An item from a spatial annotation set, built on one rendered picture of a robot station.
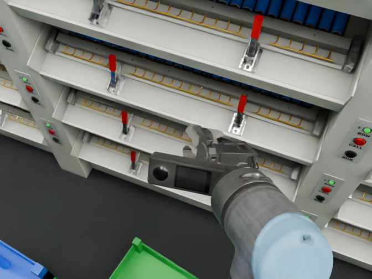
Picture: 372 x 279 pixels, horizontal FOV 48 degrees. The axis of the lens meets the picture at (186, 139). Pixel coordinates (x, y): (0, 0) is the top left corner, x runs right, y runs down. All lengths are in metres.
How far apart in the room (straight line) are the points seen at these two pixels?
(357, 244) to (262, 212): 0.74
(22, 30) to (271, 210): 0.62
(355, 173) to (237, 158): 0.27
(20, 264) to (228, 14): 0.67
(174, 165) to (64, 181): 0.84
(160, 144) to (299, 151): 0.36
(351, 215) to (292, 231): 0.57
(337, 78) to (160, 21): 0.30
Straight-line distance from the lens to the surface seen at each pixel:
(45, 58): 0.99
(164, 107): 0.87
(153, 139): 1.04
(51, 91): 1.05
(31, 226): 1.39
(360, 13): 0.58
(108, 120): 1.08
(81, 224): 1.35
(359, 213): 1.03
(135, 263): 1.28
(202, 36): 0.71
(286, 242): 0.46
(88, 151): 1.28
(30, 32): 0.93
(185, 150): 0.76
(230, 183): 0.55
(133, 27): 0.74
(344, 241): 1.21
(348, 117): 0.71
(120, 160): 1.24
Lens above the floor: 1.24
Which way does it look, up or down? 59 degrees down
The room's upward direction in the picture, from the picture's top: straight up
